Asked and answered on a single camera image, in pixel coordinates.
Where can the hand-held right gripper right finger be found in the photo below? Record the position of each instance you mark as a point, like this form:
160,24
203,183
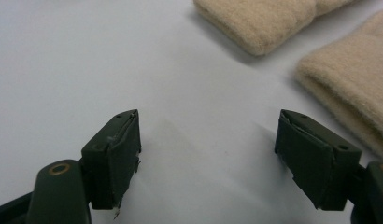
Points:
320,161

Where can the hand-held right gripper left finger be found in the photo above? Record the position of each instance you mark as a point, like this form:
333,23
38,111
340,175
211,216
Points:
111,161

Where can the beige glove with orange fingers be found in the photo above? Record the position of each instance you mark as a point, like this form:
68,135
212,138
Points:
351,77
258,25

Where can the pale blue table mat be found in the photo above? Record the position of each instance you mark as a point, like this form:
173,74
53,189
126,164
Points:
87,62

